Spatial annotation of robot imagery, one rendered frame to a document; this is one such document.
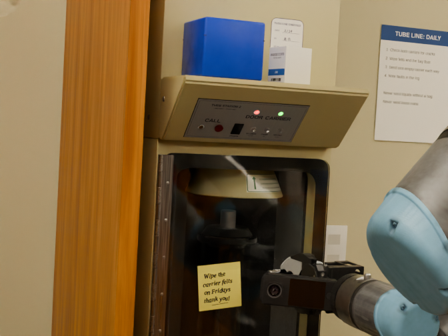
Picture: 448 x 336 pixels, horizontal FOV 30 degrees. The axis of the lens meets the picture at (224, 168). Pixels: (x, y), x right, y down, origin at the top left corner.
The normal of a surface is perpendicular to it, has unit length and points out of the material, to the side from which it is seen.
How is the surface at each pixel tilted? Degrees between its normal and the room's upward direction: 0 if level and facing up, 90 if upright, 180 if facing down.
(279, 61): 90
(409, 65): 90
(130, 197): 90
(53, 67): 90
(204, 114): 135
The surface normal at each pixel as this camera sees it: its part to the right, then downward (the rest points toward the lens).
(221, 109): 0.22, 0.76
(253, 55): 0.37, 0.07
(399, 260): -0.75, 0.59
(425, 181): -0.44, -0.70
